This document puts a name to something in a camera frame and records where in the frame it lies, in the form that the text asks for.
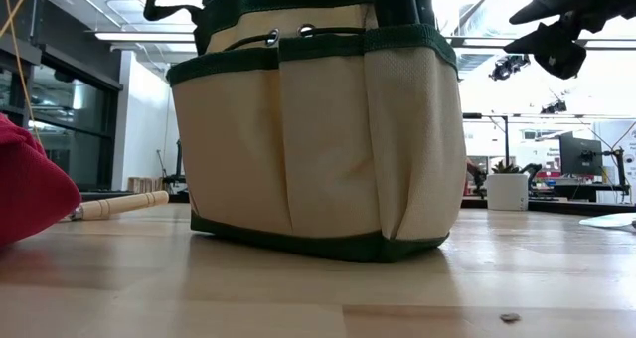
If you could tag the silver ventilation duct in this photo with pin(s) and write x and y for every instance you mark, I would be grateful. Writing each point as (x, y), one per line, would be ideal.
(472, 62)

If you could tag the dark background desk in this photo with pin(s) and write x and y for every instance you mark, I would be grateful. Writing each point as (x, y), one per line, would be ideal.
(576, 189)

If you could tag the small green plant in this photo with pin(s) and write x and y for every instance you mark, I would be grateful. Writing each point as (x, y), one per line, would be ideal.
(506, 168)

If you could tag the black stand frame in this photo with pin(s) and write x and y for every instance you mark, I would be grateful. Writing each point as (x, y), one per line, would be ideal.
(506, 134)

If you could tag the beige green gardening tote bag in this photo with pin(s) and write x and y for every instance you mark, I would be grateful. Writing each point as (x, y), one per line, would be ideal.
(323, 144)

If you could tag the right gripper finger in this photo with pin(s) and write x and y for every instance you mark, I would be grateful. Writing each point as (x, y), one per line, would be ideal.
(559, 52)
(541, 12)

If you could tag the red gardening glove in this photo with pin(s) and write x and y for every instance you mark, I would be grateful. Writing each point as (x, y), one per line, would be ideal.
(30, 189)

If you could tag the person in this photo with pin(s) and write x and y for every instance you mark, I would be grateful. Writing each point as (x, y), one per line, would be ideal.
(472, 171)

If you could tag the black metal table frame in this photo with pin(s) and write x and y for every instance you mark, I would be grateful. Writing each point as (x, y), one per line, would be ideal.
(571, 208)

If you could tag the black ceiling spotlight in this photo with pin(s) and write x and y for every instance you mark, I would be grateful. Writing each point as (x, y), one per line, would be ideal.
(508, 67)
(554, 108)

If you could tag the white plant pot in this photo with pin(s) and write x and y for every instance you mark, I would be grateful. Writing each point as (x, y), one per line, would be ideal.
(507, 193)

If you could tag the small dark chip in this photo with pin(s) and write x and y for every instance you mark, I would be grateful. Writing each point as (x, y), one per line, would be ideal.
(510, 318)

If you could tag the large black computer monitor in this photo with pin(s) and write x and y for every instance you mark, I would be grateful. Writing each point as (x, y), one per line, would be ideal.
(580, 155)

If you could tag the long ceiling light strip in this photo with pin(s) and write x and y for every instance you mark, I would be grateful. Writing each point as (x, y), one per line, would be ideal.
(144, 36)

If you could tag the wooden crate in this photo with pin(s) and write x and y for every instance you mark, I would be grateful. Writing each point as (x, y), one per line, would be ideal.
(143, 184)

